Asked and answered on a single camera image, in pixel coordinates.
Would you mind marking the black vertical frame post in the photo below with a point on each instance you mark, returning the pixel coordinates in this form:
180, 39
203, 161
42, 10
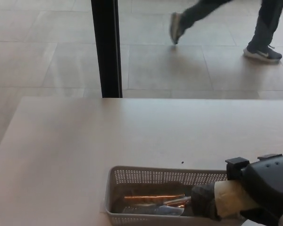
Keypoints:
105, 47

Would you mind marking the grey perforated plastic basket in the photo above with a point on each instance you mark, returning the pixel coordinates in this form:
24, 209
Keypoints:
141, 175

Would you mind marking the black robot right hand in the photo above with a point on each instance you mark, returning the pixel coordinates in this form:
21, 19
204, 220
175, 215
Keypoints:
268, 181

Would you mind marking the dark trouser leg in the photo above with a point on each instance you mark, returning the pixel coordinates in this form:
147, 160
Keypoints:
200, 11
265, 26

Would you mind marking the dark sneaker white sole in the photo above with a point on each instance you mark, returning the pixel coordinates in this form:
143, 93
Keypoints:
261, 54
175, 27

